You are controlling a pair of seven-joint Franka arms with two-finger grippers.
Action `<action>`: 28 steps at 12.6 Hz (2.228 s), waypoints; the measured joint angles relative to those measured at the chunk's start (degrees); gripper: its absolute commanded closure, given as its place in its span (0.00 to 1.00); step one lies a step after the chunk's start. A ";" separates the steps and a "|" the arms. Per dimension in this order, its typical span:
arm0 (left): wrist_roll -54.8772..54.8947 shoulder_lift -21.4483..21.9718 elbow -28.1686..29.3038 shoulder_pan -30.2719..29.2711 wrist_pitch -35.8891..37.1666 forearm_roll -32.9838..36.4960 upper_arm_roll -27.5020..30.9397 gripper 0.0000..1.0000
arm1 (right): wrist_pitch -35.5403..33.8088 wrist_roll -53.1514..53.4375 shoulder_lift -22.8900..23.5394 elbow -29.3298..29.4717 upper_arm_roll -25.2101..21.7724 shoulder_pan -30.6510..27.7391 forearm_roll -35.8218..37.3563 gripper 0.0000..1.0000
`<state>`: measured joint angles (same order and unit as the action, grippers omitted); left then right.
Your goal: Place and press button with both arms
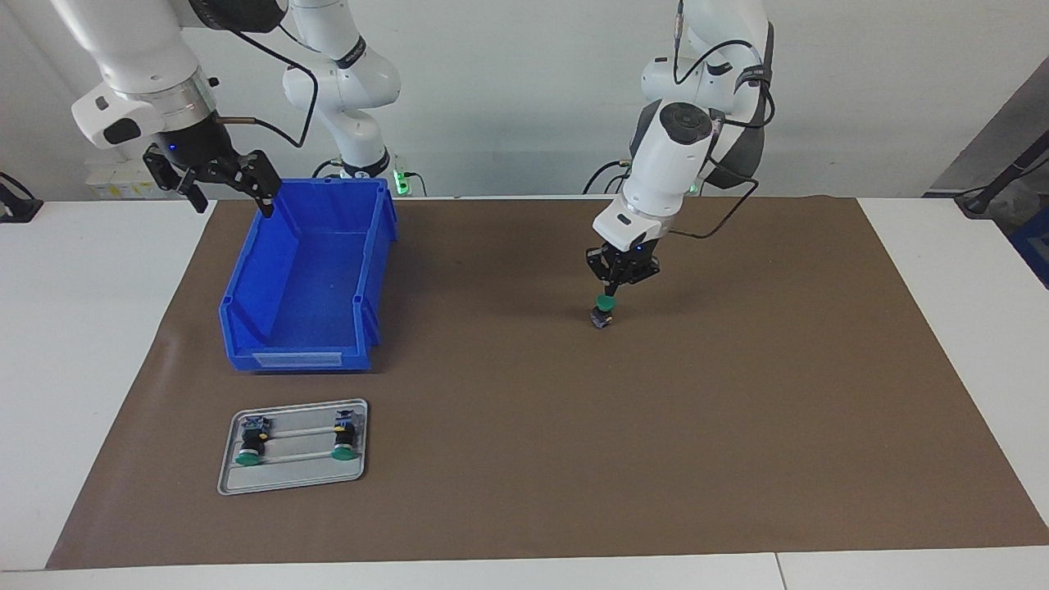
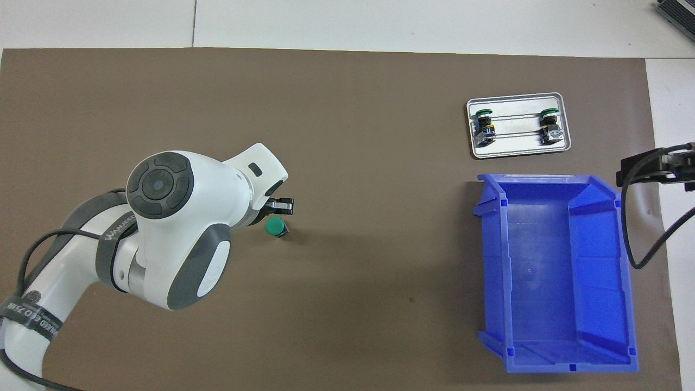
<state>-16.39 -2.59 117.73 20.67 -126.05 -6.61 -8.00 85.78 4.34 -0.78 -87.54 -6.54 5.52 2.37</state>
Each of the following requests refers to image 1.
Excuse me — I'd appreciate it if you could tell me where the grey metal tray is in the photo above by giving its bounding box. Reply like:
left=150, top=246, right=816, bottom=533
left=217, top=398, right=369, bottom=496

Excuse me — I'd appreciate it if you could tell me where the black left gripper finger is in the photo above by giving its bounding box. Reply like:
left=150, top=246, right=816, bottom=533
left=586, top=250, right=617, bottom=297
left=615, top=256, right=661, bottom=297

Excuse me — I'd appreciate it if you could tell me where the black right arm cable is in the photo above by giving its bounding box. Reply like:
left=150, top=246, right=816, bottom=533
left=215, top=20, right=319, bottom=150

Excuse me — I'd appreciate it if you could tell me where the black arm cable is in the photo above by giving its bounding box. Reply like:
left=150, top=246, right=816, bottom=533
left=215, top=20, right=319, bottom=150
left=656, top=0, right=775, bottom=241

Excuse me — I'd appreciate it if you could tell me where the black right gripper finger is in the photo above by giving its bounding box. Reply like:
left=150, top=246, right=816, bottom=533
left=143, top=147, right=208, bottom=214
left=215, top=150, right=282, bottom=218

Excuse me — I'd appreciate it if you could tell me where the black stand pole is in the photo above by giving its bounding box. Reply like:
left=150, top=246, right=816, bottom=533
left=955, top=131, right=1049, bottom=220

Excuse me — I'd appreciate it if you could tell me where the blue crate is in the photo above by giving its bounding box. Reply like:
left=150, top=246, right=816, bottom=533
left=1010, top=209, right=1049, bottom=289

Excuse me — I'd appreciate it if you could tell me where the blue plastic storage bin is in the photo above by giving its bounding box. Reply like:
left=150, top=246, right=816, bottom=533
left=219, top=176, right=400, bottom=374

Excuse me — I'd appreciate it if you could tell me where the brown table mat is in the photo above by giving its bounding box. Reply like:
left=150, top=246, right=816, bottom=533
left=45, top=195, right=1049, bottom=570

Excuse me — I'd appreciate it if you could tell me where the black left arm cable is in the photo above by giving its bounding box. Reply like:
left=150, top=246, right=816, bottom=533
left=656, top=0, right=775, bottom=241

